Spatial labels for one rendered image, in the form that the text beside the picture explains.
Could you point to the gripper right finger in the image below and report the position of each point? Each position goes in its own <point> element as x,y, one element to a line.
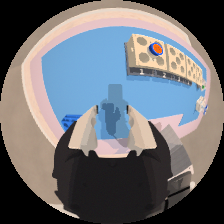
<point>145,138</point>

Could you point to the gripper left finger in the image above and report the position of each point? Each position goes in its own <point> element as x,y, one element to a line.
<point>78,139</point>

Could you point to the beige sloped desk with green button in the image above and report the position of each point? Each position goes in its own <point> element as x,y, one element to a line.
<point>203,85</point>

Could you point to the light blue bench mat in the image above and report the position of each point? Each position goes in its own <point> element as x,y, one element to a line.
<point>90,69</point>

